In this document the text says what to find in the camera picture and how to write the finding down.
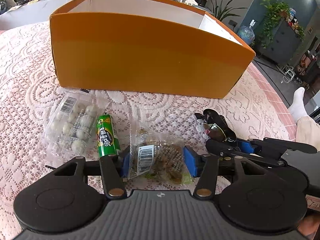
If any dark green snack packet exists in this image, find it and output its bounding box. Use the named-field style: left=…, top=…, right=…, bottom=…
left=194, top=109, right=237, bottom=146

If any green sausage stick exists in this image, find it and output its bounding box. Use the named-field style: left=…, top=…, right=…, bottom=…
left=96, top=114, right=120, bottom=158

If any clear brown snack bag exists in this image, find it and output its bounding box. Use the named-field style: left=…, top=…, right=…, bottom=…
left=127, top=119, right=192, bottom=186

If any clear quail egg packet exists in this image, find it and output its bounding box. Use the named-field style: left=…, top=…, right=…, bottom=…
left=38, top=89, right=110, bottom=167

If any person right hand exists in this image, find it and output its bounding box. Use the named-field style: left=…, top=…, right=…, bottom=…
left=297, top=215, right=320, bottom=239

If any pink lace tablecloth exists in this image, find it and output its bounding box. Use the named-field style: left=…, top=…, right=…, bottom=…
left=1, top=22, right=296, bottom=239

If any white socked foot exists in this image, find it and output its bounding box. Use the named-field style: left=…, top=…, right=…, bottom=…
left=288, top=87, right=308, bottom=123

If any dark grey drawer cabinet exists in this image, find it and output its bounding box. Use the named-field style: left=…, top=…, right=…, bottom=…
left=257, top=20, right=302, bottom=66

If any blue water jug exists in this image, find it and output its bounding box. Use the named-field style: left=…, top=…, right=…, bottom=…
left=238, top=19, right=256, bottom=45

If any orange cardboard box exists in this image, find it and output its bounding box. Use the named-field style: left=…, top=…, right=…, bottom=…
left=49, top=0, right=255, bottom=99

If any potted green plant right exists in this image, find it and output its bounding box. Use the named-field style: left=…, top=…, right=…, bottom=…
left=209, top=0, right=247, bottom=22

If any hanging ivy plant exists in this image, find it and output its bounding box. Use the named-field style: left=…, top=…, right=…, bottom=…
left=258, top=0, right=291, bottom=49

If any white tv cabinet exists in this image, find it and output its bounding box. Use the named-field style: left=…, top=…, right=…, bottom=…
left=0, top=0, right=72, bottom=30

